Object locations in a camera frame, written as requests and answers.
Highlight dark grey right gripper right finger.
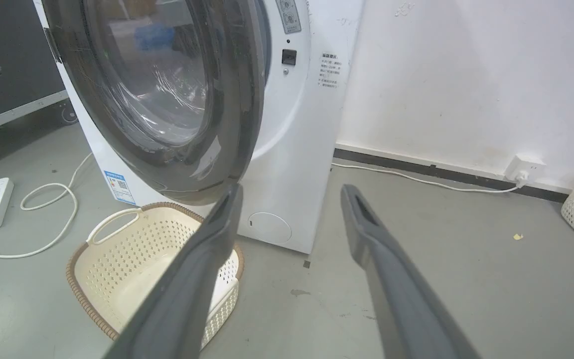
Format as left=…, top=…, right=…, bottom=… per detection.
left=341, top=184, right=482, bottom=359

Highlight white front-load washing machine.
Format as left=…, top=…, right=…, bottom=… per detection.
left=33, top=0, right=365, bottom=255

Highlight white wall plug adapter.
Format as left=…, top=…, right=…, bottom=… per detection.
left=504, top=154, right=547, bottom=186

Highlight white washing machine power cable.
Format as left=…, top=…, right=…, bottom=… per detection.
left=331, top=162, right=523, bottom=194

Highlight white power strip cable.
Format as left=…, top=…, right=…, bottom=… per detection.
left=0, top=152, right=93, bottom=259

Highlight black flight case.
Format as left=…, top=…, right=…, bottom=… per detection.
left=0, top=0, right=79, bottom=150

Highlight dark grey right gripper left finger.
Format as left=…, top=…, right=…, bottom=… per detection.
left=104, top=183, right=244, bottom=359

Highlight cream perforated laundry basket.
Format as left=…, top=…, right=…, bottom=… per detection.
left=66, top=202, right=245, bottom=350

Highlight round grey washing machine door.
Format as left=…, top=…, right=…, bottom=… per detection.
left=42, top=0, right=267, bottom=206

